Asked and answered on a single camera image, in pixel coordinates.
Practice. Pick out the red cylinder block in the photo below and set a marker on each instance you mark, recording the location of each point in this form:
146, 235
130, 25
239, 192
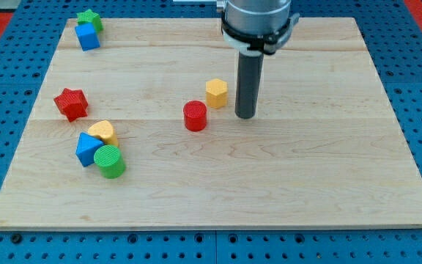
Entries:
195, 115

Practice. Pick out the yellow heart block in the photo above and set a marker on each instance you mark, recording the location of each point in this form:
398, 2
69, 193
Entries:
104, 131

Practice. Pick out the green star block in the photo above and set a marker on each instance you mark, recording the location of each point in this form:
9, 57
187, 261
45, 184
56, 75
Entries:
92, 17

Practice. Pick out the light wooden board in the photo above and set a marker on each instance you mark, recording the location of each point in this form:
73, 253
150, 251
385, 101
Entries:
323, 152

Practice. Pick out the red star block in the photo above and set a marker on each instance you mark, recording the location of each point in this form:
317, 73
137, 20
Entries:
72, 103

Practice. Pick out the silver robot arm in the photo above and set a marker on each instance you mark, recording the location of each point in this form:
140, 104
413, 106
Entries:
256, 27

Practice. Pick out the green cylinder block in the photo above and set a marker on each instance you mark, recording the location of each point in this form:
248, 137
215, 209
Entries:
109, 160

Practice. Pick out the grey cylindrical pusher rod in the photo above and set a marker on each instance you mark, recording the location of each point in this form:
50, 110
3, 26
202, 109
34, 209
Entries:
249, 70

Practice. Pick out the yellow hexagon block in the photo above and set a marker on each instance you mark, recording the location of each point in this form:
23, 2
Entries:
216, 93

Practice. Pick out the blue cube block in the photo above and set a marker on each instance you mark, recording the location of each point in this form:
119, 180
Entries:
87, 36

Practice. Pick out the blue triangle block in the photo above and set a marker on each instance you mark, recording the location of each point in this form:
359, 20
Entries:
86, 147

